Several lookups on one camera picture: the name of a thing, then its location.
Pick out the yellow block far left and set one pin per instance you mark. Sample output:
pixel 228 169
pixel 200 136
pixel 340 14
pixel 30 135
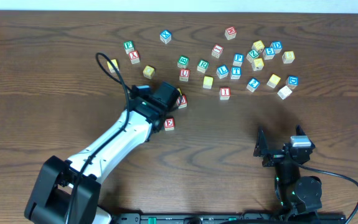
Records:
pixel 113 65

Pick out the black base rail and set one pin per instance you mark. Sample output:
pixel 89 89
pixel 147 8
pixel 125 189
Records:
pixel 250 217

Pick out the blue P block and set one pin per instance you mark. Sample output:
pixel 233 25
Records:
pixel 238 60

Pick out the blue X block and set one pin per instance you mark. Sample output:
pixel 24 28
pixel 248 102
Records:
pixel 165 36

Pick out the blue d block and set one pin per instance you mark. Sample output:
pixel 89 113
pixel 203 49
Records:
pixel 292 82
pixel 276 46

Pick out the red I block lower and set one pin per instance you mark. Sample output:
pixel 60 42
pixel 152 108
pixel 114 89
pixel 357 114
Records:
pixel 224 93

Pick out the blue 2 block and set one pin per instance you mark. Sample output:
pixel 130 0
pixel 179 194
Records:
pixel 253 84

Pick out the blue L block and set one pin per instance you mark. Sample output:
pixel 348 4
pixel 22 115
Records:
pixel 222 71

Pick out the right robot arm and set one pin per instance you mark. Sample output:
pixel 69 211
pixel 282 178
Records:
pixel 298 195

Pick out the yellow block top right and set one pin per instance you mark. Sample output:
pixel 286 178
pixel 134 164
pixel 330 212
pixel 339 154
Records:
pixel 258 46

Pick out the red block top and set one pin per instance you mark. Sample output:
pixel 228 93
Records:
pixel 230 33

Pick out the red u block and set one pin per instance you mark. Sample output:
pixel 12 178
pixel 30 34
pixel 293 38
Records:
pixel 184 75
pixel 181 102

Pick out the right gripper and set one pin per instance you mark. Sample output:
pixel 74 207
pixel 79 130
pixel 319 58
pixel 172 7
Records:
pixel 278 155

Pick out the green Z block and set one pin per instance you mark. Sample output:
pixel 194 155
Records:
pixel 252 55

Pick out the yellow block below Z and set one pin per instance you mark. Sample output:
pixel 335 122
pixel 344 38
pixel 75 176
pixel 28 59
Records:
pixel 257 64

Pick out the green F block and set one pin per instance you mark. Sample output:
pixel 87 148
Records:
pixel 129 46

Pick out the blue D block lower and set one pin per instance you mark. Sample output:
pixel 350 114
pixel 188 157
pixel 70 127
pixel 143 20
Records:
pixel 292 82

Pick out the green R block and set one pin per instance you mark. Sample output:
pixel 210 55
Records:
pixel 202 66

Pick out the yellow O block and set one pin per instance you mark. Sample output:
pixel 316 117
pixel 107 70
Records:
pixel 148 72

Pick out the blue 5 block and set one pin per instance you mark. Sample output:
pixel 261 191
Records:
pixel 268 53

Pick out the white block right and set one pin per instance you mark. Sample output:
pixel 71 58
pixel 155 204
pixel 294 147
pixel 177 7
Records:
pixel 284 92

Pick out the red Y block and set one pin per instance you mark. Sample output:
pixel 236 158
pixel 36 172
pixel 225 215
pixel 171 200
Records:
pixel 134 57

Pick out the red U block lower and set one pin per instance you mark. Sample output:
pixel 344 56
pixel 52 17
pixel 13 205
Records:
pixel 181 102

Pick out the red E block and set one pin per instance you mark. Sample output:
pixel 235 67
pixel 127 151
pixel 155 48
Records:
pixel 169 124

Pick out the blue T block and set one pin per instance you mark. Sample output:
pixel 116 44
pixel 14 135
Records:
pixel 236 73

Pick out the red I block upper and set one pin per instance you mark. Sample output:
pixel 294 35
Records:
pixel 217 51

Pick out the blue D block upper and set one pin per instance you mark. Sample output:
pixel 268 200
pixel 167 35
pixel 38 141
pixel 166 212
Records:
pixel 276 46

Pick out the green B block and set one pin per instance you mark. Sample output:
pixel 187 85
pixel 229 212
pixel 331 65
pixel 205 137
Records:
pixel 183 62

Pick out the yellow 8 block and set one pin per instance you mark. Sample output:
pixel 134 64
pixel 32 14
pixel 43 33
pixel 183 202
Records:
pixel 288 57

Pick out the red U block upper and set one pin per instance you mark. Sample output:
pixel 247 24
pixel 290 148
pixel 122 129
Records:
pixel 184 75

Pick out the red i block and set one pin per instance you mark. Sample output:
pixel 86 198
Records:
pixel 224 93
pixel 217 51

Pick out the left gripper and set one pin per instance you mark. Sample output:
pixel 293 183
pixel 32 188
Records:
pixel 172 101

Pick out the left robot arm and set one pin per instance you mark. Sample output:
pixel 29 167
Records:
pixel 68 191

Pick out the plain yellow block centre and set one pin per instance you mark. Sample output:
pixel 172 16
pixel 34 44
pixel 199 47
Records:
pixel 208 82

